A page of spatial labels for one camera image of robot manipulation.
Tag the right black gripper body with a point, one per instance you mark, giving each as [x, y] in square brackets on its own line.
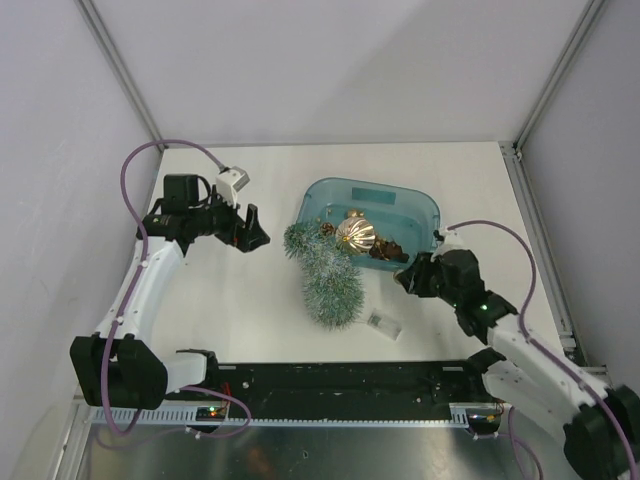
[427, 279]

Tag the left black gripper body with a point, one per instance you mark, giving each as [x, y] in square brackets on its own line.
[225, 228]

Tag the teal plastic container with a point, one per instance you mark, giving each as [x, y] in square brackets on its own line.
[405, 216]

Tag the gold striped bauble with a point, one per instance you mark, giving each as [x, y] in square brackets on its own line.
[355, 235]

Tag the small frosted christmas tree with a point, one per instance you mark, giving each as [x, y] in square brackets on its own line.
[332, 287]

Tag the small gold ball ornament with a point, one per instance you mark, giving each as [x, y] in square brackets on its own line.
[354, 214]

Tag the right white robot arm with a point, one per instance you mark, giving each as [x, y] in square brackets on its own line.
[596, 425]

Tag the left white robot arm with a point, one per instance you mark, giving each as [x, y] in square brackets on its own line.
[115, 365]

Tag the small pine cone ornament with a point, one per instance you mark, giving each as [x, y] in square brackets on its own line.
[327, 229]

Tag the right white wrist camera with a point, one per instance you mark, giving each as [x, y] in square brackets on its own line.
[447, 240]

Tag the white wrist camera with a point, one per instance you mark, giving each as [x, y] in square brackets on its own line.
[230, 182]
[447, 240]

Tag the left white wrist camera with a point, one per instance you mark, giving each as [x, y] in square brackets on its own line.
[230, 182]

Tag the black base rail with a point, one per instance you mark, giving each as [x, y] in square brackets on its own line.
[348, 388]

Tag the grey slotted cable duct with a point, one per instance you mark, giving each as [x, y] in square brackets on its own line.
[445, 416]

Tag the left aluminium corner post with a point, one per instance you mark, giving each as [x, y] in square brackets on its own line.
[111, 53]

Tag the aluminium corner post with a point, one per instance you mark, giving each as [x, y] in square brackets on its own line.
[580, 33]
[111, 53]

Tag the right aluminium corner post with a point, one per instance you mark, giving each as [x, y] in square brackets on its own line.
[580, 33]

